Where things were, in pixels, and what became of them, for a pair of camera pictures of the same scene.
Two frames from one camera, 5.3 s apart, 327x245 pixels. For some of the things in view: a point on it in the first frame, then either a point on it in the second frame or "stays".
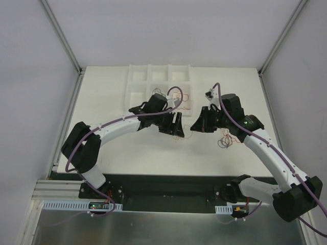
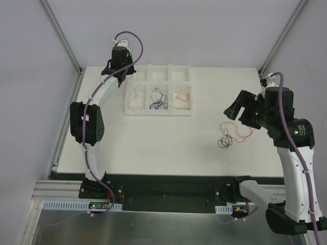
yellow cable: (183, 129) to (134, 81)
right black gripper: (207, 120) to (248, 114)
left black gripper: (171, 123) to (121, 77)
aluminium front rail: (57, 190) stays
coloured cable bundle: (227, 141) stays
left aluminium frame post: (57, 29) stays
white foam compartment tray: (145, 80) stays
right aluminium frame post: (263, 67) stays
